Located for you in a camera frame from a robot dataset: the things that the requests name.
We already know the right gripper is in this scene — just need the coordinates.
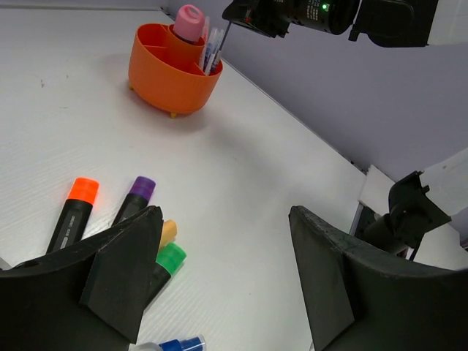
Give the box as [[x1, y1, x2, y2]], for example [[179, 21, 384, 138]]
[[222, 0, 360, 38]]

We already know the pink gel pen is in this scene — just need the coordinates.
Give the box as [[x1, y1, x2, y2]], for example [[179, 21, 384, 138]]
[[199, 16, 210, 71]]

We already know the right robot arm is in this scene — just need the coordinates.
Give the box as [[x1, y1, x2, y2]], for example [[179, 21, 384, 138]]
[[222, 0, 467, 48]]

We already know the blue gel pen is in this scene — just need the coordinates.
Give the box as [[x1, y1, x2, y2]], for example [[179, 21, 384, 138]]
[[203, 28, 219, 75], [207, 29, 224, 75]]

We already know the yellow cap translucent highlighter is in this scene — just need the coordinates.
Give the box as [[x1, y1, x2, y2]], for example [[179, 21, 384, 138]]
[[159, 220, 178, 249]]

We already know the purple cap highlighter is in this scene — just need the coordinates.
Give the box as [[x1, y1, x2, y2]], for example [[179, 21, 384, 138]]
[[111, 176, 156, 227]]

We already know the orange round organizer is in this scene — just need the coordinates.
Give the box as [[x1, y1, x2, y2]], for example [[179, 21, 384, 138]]
[[128, 23, 223, 115]]

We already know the blue grip ballpoint pen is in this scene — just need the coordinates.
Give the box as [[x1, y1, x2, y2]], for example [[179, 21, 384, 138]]
[[216, 21, 232, 61]]

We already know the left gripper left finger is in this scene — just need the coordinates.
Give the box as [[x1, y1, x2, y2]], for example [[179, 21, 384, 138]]
[[10, 205, 163, 344]]

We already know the green cap highlighter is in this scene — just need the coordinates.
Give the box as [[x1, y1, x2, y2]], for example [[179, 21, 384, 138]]
[[145, 243, 186, 309]]

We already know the orange cap highlighter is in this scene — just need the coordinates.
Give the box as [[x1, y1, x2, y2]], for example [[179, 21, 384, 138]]
[[46, 177, 99, 254]]

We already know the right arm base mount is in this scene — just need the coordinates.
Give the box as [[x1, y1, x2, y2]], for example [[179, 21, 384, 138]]
[[350, 203, 409, 259]]

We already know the blue cap glue bottle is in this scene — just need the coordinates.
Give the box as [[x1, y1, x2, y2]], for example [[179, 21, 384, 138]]
[[129, 335, 207, 351]]

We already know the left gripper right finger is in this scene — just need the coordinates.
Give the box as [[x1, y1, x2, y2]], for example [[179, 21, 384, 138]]
[[289, 206, 446, 350]]

